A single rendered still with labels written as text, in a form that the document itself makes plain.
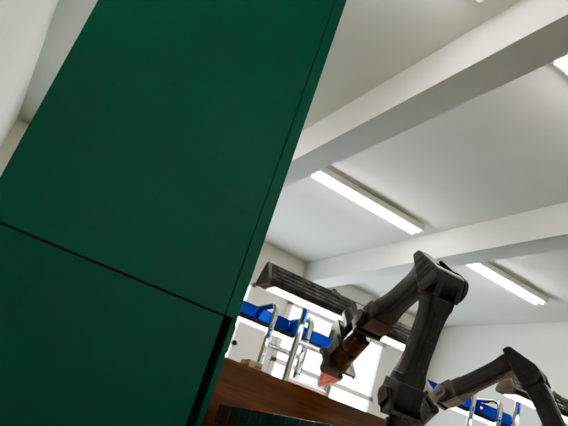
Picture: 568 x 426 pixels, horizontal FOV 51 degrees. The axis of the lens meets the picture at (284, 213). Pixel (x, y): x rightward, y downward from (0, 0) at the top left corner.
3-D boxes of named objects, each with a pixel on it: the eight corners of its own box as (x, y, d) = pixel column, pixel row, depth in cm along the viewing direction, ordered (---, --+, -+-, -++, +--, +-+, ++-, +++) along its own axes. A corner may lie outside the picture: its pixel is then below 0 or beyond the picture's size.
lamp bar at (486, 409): (516, 432, 270) (518, 416, 273) (408, 387, 250) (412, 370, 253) (502, 430, 277) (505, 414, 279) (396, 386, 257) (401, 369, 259)
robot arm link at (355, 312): (331, 315, 160) (357, 285, 155) (357, 327, 163) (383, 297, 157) (336, 346, 150) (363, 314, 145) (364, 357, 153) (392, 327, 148)
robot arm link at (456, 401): (428, 385, 177) (521, 338, 168) (440, 394, 183) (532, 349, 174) (444, 424, 169) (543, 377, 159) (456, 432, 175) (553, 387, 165)
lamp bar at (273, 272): (433, 357, 190) (437, 335, 193) (265, 281, 170) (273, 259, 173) (417, 357, 197) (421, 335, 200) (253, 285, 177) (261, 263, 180)
